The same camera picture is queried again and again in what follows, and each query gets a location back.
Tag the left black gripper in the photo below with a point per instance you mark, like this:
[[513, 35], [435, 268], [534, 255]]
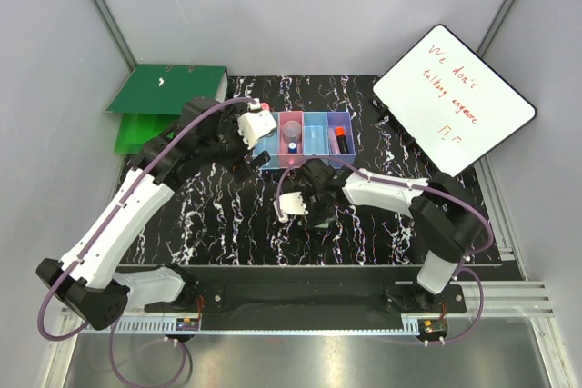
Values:
[[238, 165]]

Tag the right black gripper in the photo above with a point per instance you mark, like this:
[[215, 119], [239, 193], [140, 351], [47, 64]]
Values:
[[317, 220]]

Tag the clear purple pin box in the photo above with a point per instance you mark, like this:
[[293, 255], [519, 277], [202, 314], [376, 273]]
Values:
[[292, 131]]

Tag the four-compartment pastel drawer organizer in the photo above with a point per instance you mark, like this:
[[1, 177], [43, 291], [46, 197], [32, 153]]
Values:
[[317, 126]]

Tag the pink purple eraser stick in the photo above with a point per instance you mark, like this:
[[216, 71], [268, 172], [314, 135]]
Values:
[[333, 144]]

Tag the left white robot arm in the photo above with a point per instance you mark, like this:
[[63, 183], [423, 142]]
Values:
[[86, 279]]

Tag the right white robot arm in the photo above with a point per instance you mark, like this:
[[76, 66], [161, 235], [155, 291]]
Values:
[[441, 213]]

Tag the black marble pattern mat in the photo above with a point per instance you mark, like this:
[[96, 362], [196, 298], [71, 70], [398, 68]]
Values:
[[215, 220]]

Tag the bright green plastic folder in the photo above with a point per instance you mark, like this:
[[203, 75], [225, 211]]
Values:
[[137, 129]]

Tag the black whiteboard stand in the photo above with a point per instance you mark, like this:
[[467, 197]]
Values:
[[385, 115]]

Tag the white whiteboard with red writing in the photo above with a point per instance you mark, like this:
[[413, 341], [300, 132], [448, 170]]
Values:
[[451, 102]]

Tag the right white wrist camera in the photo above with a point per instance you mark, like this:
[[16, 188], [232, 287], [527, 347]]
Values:
[[290, 205]]

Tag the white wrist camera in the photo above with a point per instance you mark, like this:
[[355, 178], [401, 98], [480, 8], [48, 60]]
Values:
[[253, 126], [290, 205]]

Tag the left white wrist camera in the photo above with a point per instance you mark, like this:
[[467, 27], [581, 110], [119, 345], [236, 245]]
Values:
[[253, 126]]

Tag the dark green ring binder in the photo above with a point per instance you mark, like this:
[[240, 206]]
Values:
[[164, 89]]

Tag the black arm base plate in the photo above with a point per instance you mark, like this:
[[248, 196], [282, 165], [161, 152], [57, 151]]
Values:
[[310, 298]]

